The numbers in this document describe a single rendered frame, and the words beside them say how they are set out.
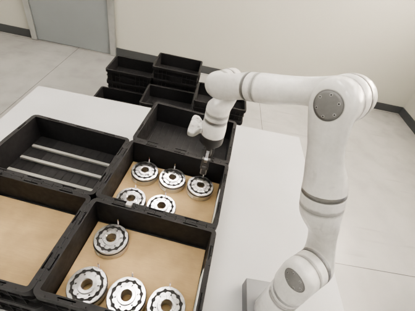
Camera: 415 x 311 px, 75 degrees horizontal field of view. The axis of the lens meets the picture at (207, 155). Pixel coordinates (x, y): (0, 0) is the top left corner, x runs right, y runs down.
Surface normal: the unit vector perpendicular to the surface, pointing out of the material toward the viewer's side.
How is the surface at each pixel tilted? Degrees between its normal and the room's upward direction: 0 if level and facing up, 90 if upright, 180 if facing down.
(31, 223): 0
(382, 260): 0
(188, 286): 0
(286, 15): 90
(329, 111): 87
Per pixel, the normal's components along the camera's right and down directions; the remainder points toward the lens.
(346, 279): 0.18, -0.72
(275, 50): -0.09, 0.67
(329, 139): -0.62, 0.40
